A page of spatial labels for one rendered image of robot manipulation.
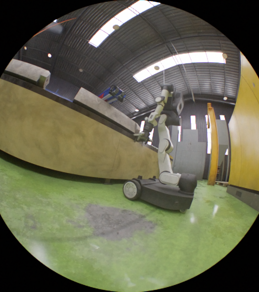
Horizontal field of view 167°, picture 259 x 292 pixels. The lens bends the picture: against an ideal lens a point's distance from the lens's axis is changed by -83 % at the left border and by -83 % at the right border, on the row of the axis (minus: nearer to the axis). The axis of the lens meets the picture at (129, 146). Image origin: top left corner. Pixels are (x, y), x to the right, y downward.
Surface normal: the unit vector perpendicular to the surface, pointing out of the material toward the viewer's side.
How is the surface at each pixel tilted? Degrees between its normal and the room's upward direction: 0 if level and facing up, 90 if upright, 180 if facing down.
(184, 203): 90
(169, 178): 90
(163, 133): 90
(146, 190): 90
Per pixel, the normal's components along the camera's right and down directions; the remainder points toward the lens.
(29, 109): 0.71, 0.04
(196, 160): -0.66, -0.29
